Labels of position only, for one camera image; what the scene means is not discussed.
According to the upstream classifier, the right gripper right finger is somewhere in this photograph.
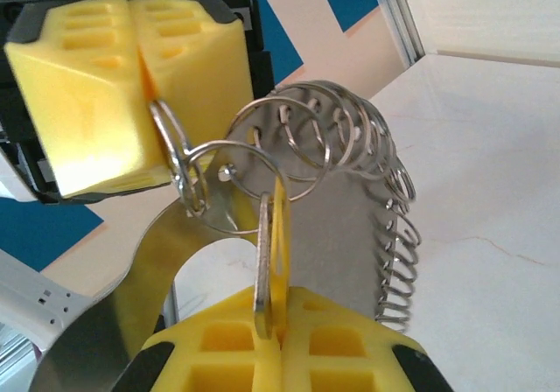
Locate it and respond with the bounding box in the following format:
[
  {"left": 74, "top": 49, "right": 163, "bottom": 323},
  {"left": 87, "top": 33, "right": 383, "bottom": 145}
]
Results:
[{"left": 279, "top": 284, "right": 456, "bottom": 392}]

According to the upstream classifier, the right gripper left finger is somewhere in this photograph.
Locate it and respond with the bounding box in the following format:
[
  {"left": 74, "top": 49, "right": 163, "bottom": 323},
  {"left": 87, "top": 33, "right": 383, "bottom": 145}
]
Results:
[{"left": 114, "top": 286, "right": 282, "bottom": 392}]

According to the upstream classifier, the small metal key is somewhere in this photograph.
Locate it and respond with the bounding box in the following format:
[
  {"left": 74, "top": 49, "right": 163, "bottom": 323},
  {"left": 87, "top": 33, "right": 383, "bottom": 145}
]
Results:
[{"left": 254, "top": 193, "right": 276, "bottom": 340}]

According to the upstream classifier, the metal band with key rings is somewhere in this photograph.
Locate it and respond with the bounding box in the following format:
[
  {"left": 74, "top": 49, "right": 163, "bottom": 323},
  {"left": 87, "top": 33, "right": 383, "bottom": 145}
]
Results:
[{"left": 30, "top": 79, "right": 424, "bottom": 392}]

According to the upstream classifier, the yellow key tag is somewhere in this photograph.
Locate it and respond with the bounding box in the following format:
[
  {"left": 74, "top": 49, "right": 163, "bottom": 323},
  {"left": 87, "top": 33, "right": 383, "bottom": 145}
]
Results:
[{"left": 269, "top": 176, "right": 292, "bottom": 340}]

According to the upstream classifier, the aluminium frame post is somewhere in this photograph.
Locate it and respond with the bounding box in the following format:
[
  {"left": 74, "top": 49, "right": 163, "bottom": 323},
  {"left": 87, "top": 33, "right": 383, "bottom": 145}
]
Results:
[{"left": 366, "top": 0, "right": 428, "bottom": 67}]

